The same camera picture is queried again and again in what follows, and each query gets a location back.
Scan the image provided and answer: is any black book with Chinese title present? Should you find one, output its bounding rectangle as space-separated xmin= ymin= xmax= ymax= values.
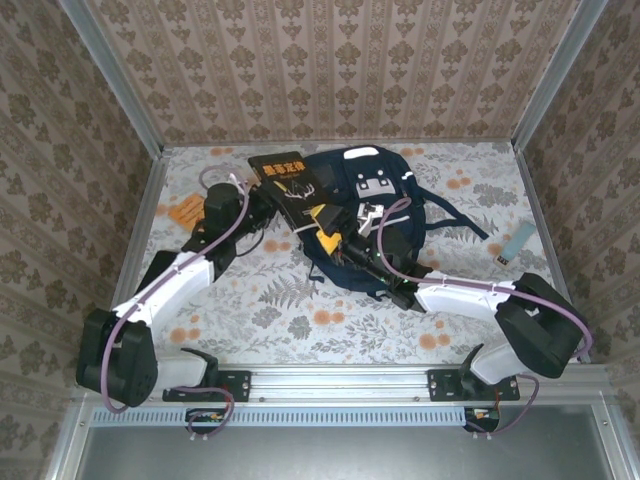
xmin=248 ymin=151 xmax=346 ymax=236

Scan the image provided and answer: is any orange Huckleberry Finn paperback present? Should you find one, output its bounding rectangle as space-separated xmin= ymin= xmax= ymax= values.
xmin=167 ymin=194 xmax=206 ymax=232

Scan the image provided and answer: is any navy blue backpack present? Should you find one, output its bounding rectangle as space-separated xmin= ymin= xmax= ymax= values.
xmin=299 ymin=144 xmax=491 ymax=301

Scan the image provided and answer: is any light blue pencil box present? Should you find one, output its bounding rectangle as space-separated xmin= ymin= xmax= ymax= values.
xmin=494 ymin=219 xmax=534 ymax=267

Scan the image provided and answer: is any floral patterned table cover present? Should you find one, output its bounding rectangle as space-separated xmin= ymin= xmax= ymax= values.
xmin=114 ymin=142 xmax=581 ymax=366

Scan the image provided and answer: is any grey metal panel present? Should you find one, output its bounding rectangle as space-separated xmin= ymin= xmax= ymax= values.
xmin=74 ymin=404 xmax=619 ymax=480

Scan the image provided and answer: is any aluminium side rail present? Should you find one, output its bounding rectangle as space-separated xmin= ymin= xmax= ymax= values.
xmin=514 ymin=144 xmax=591 ymax=364
xmin=93 ymin=147 xmax=171 ymax=369

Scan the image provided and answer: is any aluminium front rail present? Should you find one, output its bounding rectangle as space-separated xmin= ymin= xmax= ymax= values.
xmin=74 ymin=363 xmax=610 ymax=401

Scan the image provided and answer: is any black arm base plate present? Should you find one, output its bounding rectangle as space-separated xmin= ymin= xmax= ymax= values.
xmin=162 ymin=368 xmax=252 ymax=403
xmin=426 ymin=368 xmax=521 ymax=403

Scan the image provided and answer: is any grey slotted cable duct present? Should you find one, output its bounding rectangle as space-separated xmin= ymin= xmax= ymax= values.
xmin=91 ymin=405 xmax=501 ymax=429

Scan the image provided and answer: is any aluminium corner post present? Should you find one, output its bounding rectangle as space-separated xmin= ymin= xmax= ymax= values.
xmin=57 ymin=0 xmax=166 ymax=156
xmin=510 ymin=0 xmax=611 ymax=154

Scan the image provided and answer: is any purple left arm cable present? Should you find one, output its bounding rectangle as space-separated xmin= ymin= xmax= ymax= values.
xmin=102 ymin=164 xmax=251 ymax=444

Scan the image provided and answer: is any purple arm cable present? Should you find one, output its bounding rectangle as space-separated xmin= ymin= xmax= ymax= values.
xmin=102 ymin=164 xmax=251 ymax=444
xmin=375 ymin=197 xmax=596 ymax=441

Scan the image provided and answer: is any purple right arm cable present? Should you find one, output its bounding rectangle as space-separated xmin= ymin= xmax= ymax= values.
xmin=375 ymin=197 xmax=596 ymax=441

